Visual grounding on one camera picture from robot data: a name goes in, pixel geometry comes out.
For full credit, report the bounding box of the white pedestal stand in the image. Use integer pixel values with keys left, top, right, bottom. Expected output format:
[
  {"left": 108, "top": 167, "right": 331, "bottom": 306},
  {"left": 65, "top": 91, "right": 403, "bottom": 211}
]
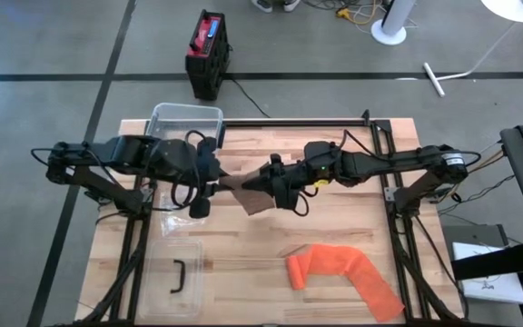
[{"left": 370, "top": 0, "right": 417, "bottom": 46}]

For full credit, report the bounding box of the white round table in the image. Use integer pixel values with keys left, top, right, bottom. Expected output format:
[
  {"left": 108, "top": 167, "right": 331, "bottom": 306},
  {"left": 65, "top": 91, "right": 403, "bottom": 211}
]
[{"left": 422, "top": 0, "right": 523, "bottom": 98}]

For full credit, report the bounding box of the black floor cable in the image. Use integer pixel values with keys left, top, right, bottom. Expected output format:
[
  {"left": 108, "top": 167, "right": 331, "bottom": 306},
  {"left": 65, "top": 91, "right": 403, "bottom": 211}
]
[{"left": 224, "top": 74, "right": 271, "bottom": 119}]

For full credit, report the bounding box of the brown elastic bandage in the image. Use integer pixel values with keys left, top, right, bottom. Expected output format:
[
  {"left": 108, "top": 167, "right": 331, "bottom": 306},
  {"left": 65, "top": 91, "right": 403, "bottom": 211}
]
[{"left": 218, "top": 172, "right": 275, "bottom": 217}]

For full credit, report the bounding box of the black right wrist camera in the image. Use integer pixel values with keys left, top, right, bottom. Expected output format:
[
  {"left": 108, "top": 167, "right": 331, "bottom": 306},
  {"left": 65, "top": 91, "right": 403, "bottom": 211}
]
[{"left": 304, "top": 140, "right": 342, "bottom": 159}]

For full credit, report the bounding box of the clear lid with black handle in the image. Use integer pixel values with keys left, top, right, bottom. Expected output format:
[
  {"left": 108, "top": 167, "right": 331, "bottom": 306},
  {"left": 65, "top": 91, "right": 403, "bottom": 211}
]
[{"left": 137, "top": 238, "right": 204, "bottom": 319}]

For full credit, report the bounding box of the clear plastic bag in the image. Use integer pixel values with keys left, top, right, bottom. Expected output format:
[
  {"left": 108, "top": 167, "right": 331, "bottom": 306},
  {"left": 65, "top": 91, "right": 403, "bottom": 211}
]
[{"left": 159, "top": 190, "right": 211, "bottom": 237}]

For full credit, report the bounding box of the white paper sheet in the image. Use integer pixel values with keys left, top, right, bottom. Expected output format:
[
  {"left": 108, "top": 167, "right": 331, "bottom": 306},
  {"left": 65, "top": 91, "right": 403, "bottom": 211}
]
[{"left": 451, "top": 242, "right": 523, "bottom": 305}]

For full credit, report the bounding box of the black and red battery box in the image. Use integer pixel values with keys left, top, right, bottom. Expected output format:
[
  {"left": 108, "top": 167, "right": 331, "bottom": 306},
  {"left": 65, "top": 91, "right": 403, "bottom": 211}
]
[{"left": 184, "top": 8, "right": 232, "bottom": 102}]

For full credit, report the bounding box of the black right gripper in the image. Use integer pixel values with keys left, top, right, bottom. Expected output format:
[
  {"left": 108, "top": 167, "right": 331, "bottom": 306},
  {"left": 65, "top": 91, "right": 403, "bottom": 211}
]
[{"left": 242, "top": 154, "right": 347, "bottom": 211}]

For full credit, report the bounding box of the clear plastic bin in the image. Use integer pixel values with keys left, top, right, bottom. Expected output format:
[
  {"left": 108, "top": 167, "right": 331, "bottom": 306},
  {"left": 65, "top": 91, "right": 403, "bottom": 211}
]
[{"left": 145, "top": 102, "right": 225, "bottom": 151}]

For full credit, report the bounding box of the orange elastic bandage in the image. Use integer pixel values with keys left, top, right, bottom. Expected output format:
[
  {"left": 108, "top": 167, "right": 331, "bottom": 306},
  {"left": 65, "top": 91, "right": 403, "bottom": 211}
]
[{"left": 285, "top": 243, "right": 406, "bottom": 323}]

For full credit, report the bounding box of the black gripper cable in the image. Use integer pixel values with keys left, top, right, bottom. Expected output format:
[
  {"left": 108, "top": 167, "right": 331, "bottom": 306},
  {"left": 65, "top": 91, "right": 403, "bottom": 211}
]
[
  {"left": 288, "top": 183, "right": 311, "bottom": 217},
  {"left": 170, "top": 130, "right": 208, "bottom": 211}
]

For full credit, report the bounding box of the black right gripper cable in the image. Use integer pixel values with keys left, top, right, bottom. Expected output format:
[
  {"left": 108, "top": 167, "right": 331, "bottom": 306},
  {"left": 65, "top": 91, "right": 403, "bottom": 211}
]
[{"left": 288, "top": 183, "right": 311, "bottom": 217}]

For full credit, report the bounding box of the yellow floor cable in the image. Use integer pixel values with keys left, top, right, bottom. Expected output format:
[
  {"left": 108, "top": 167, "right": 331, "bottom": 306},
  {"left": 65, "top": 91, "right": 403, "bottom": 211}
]
[{"left": 336, "top": 0, "right": 383, "bottom": 26}]

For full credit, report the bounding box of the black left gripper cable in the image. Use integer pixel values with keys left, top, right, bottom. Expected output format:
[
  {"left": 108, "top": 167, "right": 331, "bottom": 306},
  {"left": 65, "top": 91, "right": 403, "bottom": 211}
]
[{"left": 170, "top": 130, "right": 208, "bottom": 211}]

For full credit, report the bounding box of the person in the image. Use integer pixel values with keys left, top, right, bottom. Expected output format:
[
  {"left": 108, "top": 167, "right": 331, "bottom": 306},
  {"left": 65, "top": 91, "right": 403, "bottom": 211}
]
[{"left": 251, "top": 0, "right": 301, "bottom": 14}]

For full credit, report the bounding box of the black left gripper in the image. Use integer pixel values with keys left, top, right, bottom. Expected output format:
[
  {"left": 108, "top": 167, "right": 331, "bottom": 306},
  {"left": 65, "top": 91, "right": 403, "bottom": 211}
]
[{"left": 156, "top": 137, "right": 234, "bottom": 220}]

